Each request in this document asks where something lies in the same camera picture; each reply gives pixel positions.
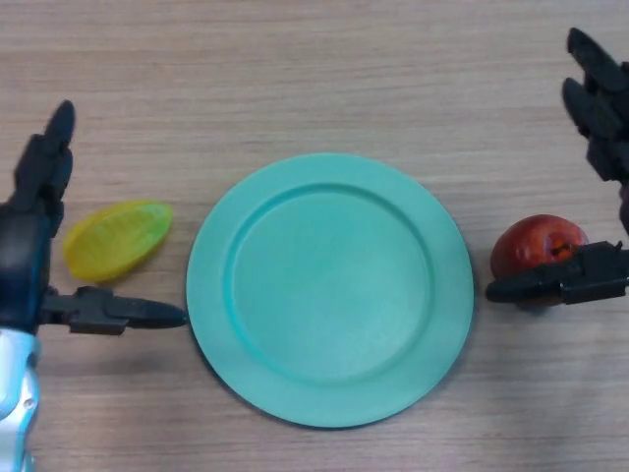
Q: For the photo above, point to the yellow starfruit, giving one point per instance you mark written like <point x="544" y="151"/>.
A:
<point x="115" y="241"/>

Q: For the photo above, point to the green round plate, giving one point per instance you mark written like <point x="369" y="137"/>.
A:
<point x="329" y="295"/>

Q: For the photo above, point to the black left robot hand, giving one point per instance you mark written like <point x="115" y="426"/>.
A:
<point x="24" y="246"/>

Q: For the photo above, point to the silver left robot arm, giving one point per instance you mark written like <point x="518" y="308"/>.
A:
<point x="17" y="388"/>

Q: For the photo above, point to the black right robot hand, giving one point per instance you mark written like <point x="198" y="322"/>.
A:
<point x="602" y="108"/>

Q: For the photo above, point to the red apple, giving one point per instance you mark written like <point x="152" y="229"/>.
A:
<point x="528" y="243"/>

